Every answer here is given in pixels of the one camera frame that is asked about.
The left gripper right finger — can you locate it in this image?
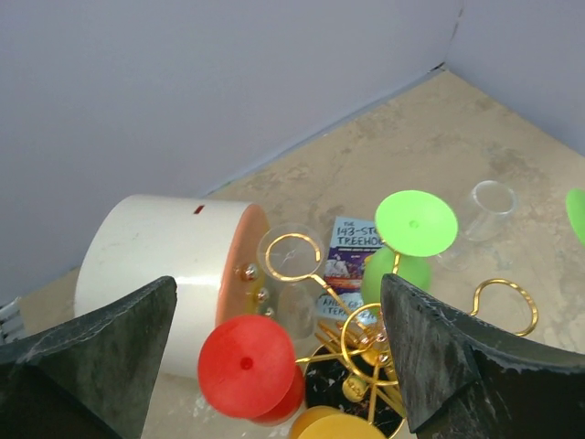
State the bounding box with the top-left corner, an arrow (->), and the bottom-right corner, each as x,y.
380,274 -> 584,438

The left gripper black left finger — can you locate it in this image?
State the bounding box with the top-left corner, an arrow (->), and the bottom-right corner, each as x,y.
1,276 -> 177,438

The orange plastic goblet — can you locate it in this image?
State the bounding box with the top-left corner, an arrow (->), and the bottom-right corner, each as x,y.
288,406 -> 386,439

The red plastic goblet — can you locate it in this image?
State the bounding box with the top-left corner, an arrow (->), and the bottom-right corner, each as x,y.
197,315 -> 304,425

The green goblet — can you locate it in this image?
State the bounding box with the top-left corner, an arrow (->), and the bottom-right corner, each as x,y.
565,187 -> 585,246
360,189 -> 458,305

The clear wine glass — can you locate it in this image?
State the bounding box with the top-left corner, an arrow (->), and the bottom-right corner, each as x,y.
257,222 -> 324,341

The gold wine glass rack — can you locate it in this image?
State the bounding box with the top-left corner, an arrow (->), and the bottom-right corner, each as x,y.
264,231 -> 540,439

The colourful children's book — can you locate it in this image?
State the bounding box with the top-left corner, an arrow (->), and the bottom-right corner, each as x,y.
323,216 -> 383,311

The white orange cylinder appliance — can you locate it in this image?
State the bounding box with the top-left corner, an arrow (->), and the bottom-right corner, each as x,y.
73,195 -> 269,378

